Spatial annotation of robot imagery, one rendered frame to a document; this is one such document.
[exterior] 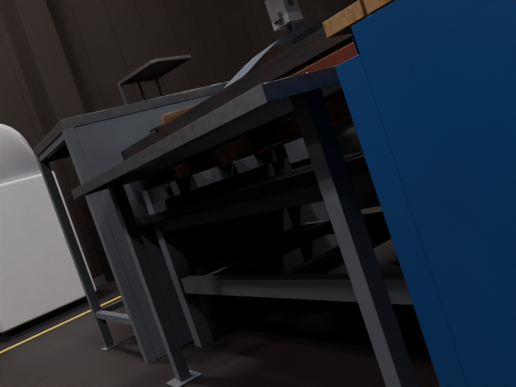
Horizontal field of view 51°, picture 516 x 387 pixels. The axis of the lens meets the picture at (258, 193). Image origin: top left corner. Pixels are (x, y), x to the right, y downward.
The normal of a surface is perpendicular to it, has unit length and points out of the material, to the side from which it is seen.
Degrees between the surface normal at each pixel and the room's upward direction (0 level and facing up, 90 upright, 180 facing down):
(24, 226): 90
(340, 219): 90
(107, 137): 90
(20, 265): 90
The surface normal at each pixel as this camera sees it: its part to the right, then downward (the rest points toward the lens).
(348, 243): -0.78, 0.30
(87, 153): 0.53, -0.13
